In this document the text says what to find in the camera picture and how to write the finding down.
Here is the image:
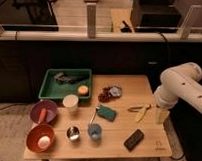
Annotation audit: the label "yellow-green pliers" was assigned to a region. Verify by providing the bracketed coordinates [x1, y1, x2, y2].
[127, 104, 151, 122]

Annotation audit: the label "white egg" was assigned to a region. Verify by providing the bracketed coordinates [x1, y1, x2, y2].
[37, 136, 50, 148]

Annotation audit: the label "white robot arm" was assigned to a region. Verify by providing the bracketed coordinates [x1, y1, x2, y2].
[154, 62, 202, 124]

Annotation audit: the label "orange fruit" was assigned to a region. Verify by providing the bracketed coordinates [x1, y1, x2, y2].
[77, 85, 89, 95]

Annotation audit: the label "orange carrot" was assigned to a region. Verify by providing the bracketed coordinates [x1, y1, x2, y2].
[38, 108, 46, 124]

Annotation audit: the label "dark object in tray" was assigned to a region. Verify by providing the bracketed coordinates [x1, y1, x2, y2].
[54, 73, 89, 84]

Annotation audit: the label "white post left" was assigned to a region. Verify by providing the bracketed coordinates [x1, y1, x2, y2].
[87, 3, 96, 39]

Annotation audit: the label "black rectangular block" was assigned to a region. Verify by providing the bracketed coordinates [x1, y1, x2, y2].
[123, 129, 145, 151]

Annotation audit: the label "small steel cup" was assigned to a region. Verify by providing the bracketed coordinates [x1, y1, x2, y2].
[67, 126, 80, 142]

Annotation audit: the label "white paper cup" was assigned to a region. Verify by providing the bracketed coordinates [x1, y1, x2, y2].
[63, 94, 79, 113]

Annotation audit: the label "red bowl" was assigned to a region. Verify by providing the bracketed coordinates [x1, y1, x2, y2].
[26, 124, 55, 153]

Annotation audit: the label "blue cup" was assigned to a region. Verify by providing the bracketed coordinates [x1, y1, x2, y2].
[88, 124, 102, 140]

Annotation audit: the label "green plastic tray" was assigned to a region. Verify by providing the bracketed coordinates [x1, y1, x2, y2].
[39, 68, 92, 101]

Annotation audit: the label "purple bowl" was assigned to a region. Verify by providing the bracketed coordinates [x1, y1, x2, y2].
[29, 100, 58, 123]

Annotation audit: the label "white post right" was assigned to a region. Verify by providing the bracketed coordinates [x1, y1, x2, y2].
[177, 5, 202, 39]

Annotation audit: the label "green sponge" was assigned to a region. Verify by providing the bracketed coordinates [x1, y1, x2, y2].
[97, 105, 116, 121]

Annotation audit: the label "white post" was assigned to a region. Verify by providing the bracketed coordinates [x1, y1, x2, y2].
[87, 3, 96, 39]
[177, 5, 202, 39]

